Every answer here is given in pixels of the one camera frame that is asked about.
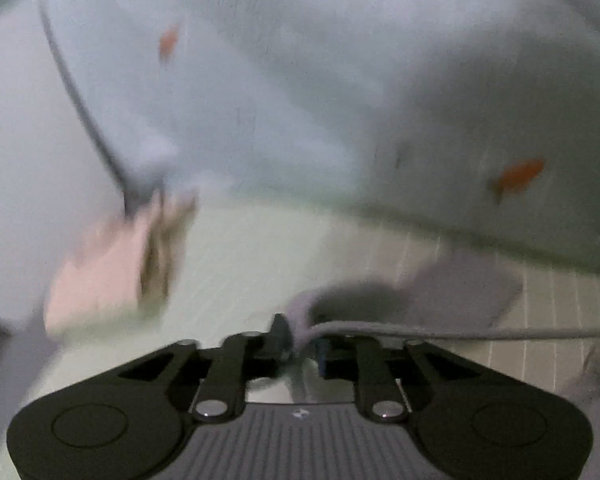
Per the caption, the grey zip hoodie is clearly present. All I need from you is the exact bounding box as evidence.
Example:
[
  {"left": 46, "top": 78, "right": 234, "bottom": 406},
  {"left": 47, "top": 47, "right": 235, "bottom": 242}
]
[{"left": 281, "top": 249, "right": 600, "bottom": 406}]

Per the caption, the green checked bed sheet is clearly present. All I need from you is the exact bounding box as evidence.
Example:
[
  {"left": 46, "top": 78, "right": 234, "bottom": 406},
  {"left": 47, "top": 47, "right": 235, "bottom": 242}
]
[{"left": 16, "top": 204, "right": 600, "bottom": 408}]

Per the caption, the beige pink folded cloth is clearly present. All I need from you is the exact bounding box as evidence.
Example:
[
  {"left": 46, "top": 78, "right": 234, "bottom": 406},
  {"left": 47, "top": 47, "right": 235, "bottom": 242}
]
[{"left": 44, "top": 192, "right": 197, "bottom": 337}]

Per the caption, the light green carrot-print quilt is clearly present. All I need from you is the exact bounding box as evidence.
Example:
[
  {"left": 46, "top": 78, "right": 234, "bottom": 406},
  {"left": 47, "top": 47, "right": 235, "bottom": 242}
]
[{"left": 0, "top": 0, "right": 600, "bottom": 331}]

